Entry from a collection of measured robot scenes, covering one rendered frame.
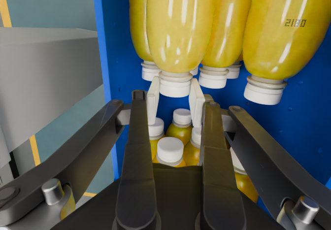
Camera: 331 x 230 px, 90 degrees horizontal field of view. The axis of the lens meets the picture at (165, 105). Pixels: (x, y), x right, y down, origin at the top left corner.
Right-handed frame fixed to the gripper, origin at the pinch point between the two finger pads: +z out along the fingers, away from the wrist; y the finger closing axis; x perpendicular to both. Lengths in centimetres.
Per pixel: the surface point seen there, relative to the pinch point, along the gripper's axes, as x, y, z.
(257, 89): 1.2, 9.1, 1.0
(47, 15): 13, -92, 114
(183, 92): 0.3, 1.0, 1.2
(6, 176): -135, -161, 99
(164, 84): 0.9, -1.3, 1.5
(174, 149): -8.5, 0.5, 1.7
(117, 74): 0.8, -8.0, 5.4
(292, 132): -6.8, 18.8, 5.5
